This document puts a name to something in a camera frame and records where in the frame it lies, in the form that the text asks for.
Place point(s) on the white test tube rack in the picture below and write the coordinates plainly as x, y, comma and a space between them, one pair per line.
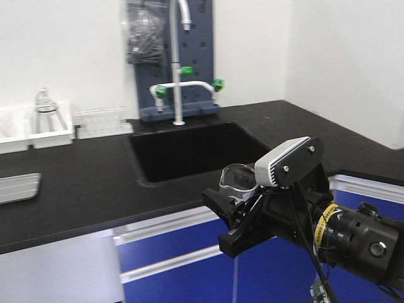
100, 122

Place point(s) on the clear glass beaker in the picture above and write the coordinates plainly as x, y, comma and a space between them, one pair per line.
238, 182

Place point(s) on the black lab sink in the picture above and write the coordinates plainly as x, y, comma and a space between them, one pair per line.
176, 153

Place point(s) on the silver metal tray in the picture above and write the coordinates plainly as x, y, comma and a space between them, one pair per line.
19, 187

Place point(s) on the white lab faucet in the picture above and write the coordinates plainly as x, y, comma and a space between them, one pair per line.
160, 90

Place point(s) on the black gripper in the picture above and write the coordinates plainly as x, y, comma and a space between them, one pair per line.
290, 213

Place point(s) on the white bin with tripod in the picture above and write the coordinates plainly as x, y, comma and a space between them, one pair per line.
51, 139

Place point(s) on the black metal tripod stand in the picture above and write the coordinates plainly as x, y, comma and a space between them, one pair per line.
44, 119

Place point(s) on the white middle storage bin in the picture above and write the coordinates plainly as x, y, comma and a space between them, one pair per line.
14, 130

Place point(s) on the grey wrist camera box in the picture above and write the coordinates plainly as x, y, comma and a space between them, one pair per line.
289, 162

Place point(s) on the blue cabinet drawer front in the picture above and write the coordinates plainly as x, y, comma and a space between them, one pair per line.
175, 258

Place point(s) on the round glass flask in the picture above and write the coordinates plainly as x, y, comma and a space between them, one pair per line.
43, 103

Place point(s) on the plastic bag of pegs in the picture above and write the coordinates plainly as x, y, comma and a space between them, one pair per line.
145, 27

